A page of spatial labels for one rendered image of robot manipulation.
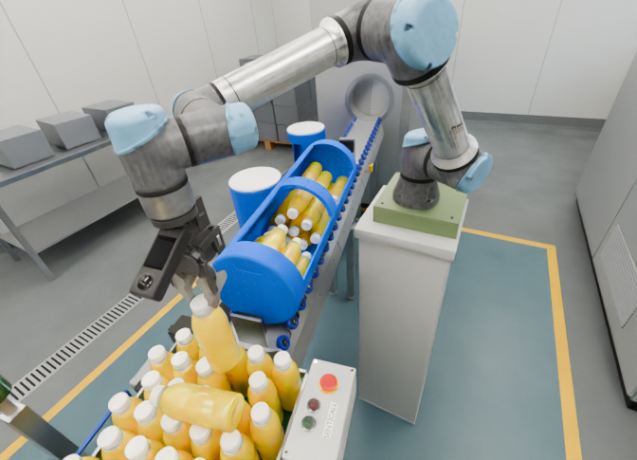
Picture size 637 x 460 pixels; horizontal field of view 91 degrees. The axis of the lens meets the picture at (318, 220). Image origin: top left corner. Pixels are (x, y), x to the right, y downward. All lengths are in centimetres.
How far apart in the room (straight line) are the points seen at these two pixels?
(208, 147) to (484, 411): 187
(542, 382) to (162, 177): 212
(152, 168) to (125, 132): 5
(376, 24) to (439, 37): 11
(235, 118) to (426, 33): 34
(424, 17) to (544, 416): 193
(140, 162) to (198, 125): 9
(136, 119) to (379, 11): 44
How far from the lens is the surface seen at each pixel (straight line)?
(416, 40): 61
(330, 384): 75
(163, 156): 48
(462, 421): 200
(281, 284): 88
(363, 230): 105
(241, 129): 49
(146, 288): 53
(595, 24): 579
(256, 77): 63
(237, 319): 98
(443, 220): 102
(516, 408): 212
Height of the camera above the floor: 177
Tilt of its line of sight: 35 degrees down
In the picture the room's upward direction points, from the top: 5 degrees counter-clockwise
